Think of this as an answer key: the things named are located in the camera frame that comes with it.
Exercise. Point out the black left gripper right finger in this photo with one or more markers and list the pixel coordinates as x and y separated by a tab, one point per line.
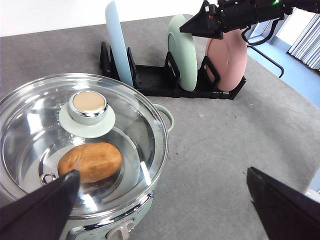
285	213

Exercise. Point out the brown potato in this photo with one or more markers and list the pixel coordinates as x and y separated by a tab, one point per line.
93	160

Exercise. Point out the black cable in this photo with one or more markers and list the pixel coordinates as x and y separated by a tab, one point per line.
261	42

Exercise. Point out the pink plate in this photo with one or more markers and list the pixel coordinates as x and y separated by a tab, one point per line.
229	56

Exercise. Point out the green electric steamer pot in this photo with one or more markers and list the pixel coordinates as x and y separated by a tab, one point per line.
118	149

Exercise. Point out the black plate rack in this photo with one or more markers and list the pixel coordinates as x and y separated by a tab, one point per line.
167	82

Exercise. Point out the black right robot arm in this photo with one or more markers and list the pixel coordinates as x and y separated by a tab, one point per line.
313	5

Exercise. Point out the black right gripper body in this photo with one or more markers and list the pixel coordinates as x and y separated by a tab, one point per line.
240	14

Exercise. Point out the striped window curtain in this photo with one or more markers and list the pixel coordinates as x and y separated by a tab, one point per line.
307	45

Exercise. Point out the green plate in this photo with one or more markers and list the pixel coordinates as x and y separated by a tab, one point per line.
183	53

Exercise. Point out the glass pot lid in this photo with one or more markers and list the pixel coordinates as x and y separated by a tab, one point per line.
75	88

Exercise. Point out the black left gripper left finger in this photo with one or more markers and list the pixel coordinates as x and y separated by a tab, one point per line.
39	214

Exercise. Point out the blue plate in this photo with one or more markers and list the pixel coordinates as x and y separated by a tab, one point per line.
118	43

